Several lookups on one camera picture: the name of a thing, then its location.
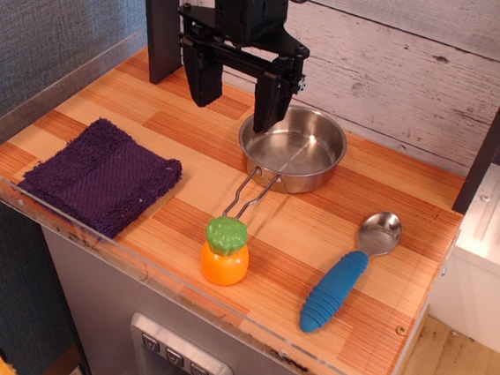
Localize grey toy fridge cabinet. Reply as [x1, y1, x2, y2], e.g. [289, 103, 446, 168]
[26, 224, 360, 375]

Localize silver pan with wire handle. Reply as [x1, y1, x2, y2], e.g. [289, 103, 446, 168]
[223, 106, 347, 219]

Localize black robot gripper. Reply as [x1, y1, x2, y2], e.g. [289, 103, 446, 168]
[178, 0, 310, 133]

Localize silver dispenser button panel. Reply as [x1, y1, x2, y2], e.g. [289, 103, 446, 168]
[130, 312, 234, 375]

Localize spoon with blue handle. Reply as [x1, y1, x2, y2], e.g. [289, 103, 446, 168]
[299, 212, 402, 334]

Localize white toy sink unit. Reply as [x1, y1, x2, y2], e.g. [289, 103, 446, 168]
[429, 165, 500, 354]

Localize clear acrylic table guard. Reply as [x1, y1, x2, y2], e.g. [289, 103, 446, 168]
[0, 16, 452, 375]

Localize orange toy carrot green top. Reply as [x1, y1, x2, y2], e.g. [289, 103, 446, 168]
[200, 216, 250, 286]

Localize purple cloth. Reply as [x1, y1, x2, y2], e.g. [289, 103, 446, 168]
[19, 118, 183, 238]

